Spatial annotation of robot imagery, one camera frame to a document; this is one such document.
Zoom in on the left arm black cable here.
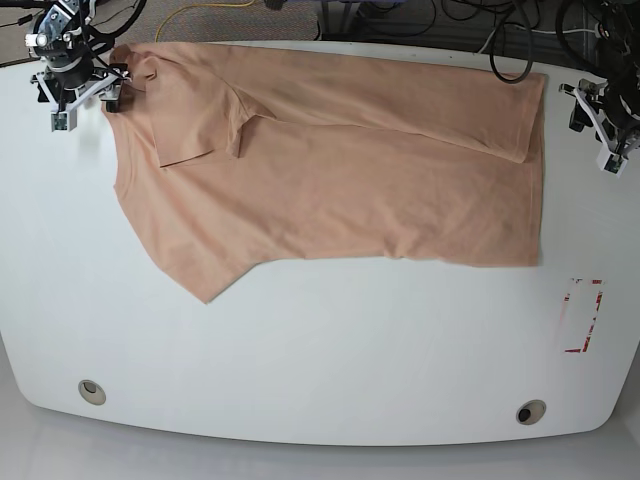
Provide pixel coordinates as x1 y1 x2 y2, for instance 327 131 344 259
487 0 606 85

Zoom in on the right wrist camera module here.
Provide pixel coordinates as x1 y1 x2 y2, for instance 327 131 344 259
50 110 77 132

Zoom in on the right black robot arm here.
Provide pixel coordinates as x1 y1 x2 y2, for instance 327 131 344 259
25 1 146 132

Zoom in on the peach orange t-shirt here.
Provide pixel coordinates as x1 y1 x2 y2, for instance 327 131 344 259
107 43 545 302

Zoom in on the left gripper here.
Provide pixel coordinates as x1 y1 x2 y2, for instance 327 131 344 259
559 79 639 160

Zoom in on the left table cable grommet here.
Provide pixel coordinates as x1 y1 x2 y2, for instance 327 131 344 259
78 380 106 406

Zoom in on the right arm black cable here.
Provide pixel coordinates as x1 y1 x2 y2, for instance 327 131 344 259
69 0 149 56

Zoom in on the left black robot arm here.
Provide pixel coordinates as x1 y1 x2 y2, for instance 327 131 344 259
555 1 639 176

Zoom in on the table cable grommet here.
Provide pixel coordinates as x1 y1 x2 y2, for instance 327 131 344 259
516 399 546 426
78 380 106 406

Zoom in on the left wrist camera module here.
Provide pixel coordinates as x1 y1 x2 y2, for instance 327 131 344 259
596 148 628 177

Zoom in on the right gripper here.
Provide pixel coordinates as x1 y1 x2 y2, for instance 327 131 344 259
30 63 134 114

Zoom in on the black tripod stand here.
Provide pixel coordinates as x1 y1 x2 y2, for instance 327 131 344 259
0 0 51 59

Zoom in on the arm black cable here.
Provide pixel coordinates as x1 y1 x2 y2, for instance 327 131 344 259
487 0 606 85
69 0 149 56

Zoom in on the right table cable grommet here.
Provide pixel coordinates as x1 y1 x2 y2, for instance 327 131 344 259
516 399 546 426

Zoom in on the yellow cable on floor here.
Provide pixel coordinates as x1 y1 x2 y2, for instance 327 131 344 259
154 0 256 46

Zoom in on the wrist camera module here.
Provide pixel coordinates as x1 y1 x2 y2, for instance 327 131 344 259
50 110 77 132
596 148 628 177

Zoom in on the red tape rectangle marking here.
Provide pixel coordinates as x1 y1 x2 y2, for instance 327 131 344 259
560 278 605 354

